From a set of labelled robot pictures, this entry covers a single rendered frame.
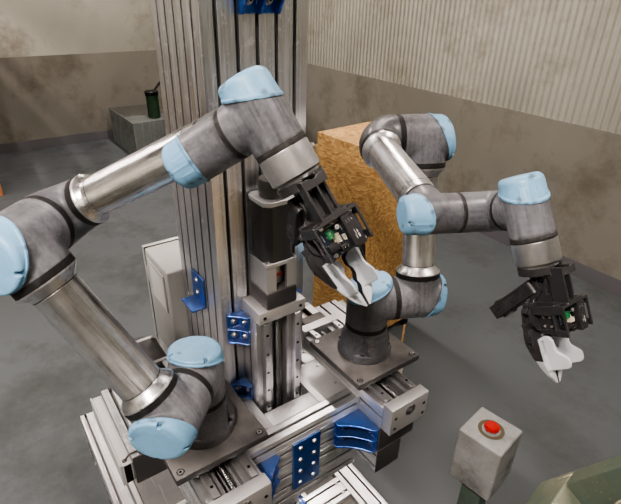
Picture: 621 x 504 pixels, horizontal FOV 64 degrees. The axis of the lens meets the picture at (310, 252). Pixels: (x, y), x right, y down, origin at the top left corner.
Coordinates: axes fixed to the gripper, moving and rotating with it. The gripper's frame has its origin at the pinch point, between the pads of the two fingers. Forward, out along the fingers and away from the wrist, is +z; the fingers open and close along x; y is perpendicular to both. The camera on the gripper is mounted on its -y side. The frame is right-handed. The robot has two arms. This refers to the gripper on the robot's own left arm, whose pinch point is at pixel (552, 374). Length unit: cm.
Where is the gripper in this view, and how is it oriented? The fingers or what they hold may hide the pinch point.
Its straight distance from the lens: 99.8
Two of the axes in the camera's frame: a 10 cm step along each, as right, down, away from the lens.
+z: 2.5, 9.7, 0.8
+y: 5.0, -0.5, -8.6
